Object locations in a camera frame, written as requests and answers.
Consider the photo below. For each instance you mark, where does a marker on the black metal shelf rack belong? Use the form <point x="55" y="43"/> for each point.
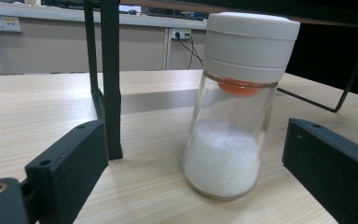
<point x="110" y="93"/>

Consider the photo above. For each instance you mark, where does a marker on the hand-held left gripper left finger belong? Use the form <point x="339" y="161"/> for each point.
<point x="71" y="165"/>

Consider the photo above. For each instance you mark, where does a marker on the white wall socket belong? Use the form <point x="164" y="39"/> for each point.
<point x="181" y="32"/>
<point x="3" y="23"/>

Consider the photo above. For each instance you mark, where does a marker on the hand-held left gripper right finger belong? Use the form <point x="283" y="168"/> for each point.
<point x="332" y="174"/>

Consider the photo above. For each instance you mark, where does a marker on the beige office desk panel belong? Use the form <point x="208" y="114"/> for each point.
<point x="52" y="49"/>

